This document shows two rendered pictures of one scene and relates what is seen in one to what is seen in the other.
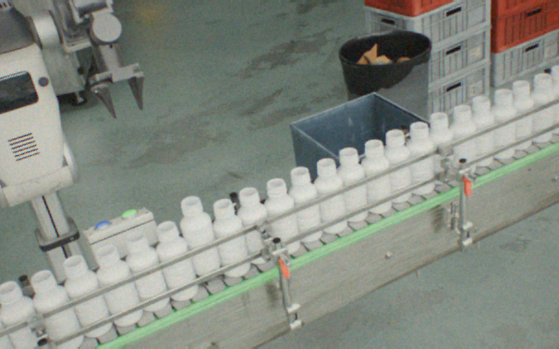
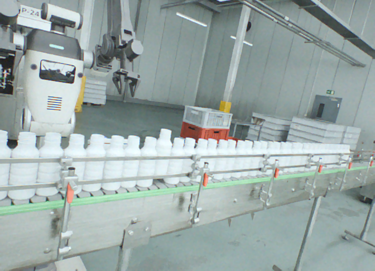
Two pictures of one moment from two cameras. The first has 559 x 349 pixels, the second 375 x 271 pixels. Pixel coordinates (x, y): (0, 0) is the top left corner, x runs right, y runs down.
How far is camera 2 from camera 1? 0.68 m
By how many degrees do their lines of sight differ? 28
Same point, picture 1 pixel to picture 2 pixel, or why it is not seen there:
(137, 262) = (131, 151)
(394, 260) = (236, 205)
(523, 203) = (282, 197)
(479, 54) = not seen: hidden behind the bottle
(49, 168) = (61, 120)
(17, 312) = (54, 151)
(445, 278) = (206, 252)
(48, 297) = (77, 149)
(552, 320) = not seen: outside the picture
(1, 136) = (46, 92)
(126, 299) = (118, 171)
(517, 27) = not seen: hidden behind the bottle
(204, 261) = (162, 167)
